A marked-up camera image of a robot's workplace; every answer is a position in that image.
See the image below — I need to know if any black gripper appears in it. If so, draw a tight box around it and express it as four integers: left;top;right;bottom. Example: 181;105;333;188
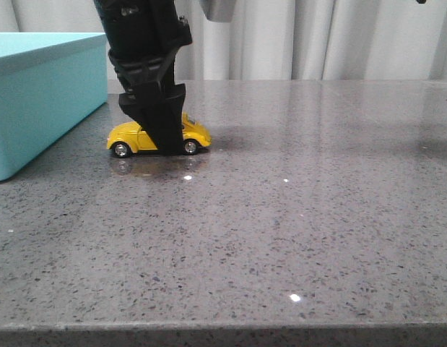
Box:
94;1;192;155

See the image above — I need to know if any light blue box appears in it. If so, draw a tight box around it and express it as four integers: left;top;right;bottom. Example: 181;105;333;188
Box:
0;33;108;181

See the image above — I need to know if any yellow toy beetle car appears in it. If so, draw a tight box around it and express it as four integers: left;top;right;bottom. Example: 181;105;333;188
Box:
106;112;212;158

